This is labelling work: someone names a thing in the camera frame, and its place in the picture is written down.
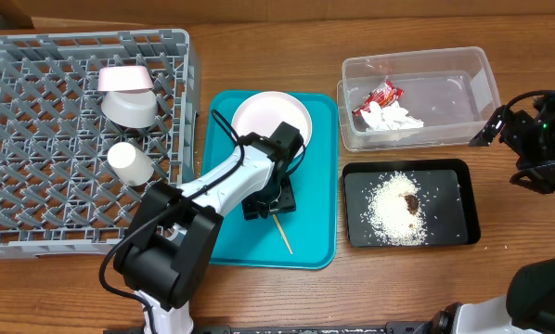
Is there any red snack wrapper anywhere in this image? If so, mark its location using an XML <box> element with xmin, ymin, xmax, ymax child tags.
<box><xmin>352</xmin><ymin>80</ymin><xmax>404</xmax><ymax>116</ymax></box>

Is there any pile of white rice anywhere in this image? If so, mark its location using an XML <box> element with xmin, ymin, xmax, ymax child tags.
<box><xmin>359</xmin><ymin>171</ymin><xmax>432</xmax><ymax>247</ymax></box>

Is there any clear plastic waste bin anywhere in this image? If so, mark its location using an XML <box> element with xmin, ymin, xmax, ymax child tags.
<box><xmin>337</xmin><ymin>46</ymin><xmax>500</xmax><ymax>151</ymax></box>

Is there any white plastic cup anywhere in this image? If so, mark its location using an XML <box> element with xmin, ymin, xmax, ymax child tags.
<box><xmin>107</xmin><ymin>142</ymin><xmax>154</xmax><ymax>186</ymax></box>

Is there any wooden chopstick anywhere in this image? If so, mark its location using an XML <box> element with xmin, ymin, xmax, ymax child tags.
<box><xmin>273</xmin><ymin>214</ymin><xmax>293</xmax><ymax>255</ymax></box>

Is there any teal plastic tray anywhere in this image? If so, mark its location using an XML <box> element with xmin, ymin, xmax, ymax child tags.
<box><xmin>211</xmin><ymin>93</ymin><xmax>339</xmax><ymax>270</ymax></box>

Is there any white napkin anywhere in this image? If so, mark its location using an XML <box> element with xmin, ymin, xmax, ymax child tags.
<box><xmin>360</xmin><ymin>102</ymin><xmax>424</xmax><ymax>131</ymax></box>

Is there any small pink-white bowl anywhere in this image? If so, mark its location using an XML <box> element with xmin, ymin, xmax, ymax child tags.
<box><xmin>97</xmin><ymin>66</ymin><xmax>153</xmax><ymax>92</ymax></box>

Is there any grey dishwasher rack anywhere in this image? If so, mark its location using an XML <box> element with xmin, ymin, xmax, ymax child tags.
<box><xmin>0</xmin><ymin>29</ymin><xmax>200</xmax><ymax>259</ymax></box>

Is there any grey-green bowl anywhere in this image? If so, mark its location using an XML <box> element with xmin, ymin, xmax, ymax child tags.
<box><xmin>101</xmin><ymin>90</ymin><xmax>158</xmax><ymax>128</ymax></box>

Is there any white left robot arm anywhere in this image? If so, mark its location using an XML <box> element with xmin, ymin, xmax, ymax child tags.
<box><xmin>103</xmin><ymin>122</ymin><xmax>304</xmax><ymax>333</ymax></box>

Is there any black waste tray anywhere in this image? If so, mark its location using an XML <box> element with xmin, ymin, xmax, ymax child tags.
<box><xmin>342</xmin><ymin>159</ymin><xmax>481</xmax><ymax>248</ymax></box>

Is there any large white round plate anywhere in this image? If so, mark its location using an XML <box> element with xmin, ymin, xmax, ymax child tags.
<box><xmin>231</xmin><ymin>91</ymin><xmax>313</xmax><ymax>146</ymax></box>

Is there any brown food scrap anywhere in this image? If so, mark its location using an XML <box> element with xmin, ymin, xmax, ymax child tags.
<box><xmin>403</xmin><ymin>194</ymin><xmax>419</xmax><ymax>215</ymax></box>

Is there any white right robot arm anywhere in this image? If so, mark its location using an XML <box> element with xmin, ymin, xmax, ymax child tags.
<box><xmin>414</xmin><ymin>90</ymin><xmax>555</xmax><ymax>333</ymax></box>

